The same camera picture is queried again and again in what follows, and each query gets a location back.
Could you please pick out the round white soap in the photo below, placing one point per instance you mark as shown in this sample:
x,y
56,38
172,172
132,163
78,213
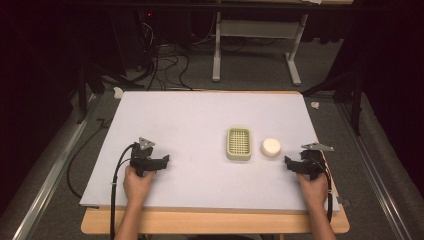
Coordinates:
x,y
270,147

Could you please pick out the small crumpled white paper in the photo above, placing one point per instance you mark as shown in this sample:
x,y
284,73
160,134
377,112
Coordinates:
x,y
315,105

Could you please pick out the aluminium floor rail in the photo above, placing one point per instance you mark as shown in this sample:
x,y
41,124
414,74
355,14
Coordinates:
x,y
50,180
373,173

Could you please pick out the person's right hand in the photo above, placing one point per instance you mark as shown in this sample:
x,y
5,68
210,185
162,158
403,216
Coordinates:
x,y
313,191

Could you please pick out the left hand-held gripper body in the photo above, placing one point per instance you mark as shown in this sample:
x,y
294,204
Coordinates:
x,y
143,161

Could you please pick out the pale green soap dish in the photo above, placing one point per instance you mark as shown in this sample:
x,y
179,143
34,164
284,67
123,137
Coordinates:
x,y
238,144

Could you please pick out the white metal desk frame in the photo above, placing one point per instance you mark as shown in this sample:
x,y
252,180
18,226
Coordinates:
x,y
260,30

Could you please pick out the black metal stand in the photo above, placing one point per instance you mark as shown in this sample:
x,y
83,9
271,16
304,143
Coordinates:
x,y
90,83
353,90

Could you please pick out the person's left hand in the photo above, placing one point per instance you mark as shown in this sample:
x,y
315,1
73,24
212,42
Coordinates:
x,y
137,188

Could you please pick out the white foam table mat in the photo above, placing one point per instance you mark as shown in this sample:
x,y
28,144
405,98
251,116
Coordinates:
x,y
200,133

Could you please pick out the grey tape piece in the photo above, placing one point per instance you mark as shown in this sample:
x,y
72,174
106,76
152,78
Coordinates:
x,y
343,201

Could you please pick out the dark computer tower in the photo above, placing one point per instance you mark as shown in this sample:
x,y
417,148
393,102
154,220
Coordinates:
x,y
133,40

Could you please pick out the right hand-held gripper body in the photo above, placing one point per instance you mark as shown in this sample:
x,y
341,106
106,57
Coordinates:
x,y
311,165

